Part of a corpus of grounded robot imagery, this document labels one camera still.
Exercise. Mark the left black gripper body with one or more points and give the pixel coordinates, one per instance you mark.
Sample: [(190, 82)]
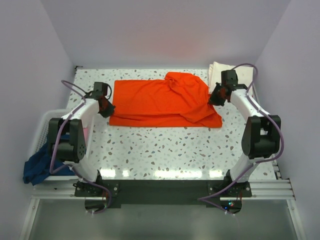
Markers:
[(107, 111)]

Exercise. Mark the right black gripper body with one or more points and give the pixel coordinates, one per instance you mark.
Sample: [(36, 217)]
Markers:
[(216, 97)]

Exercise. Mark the orange t-shirt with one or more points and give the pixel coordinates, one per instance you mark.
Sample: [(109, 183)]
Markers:
[(178, 100)]

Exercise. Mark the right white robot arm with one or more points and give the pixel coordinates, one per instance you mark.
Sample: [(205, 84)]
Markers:
[(262, 139)]

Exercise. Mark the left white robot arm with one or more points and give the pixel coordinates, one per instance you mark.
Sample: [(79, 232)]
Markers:
[(68, 135)]

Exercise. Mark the folded cream t-shirt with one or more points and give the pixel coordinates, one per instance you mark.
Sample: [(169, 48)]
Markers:
[(245, 74)]

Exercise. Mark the light pink t-shirt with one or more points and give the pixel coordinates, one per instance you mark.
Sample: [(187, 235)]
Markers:
[(86, 134)]

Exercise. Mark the white plastic laundry basket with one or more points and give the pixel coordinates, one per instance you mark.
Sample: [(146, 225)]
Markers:
[(42, 130)]

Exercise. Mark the navy blue t-shirt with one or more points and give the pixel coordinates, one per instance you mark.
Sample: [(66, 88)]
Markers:
[(37, 167)]

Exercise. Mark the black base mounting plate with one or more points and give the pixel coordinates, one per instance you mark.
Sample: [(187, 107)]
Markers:
[(116, 193)]

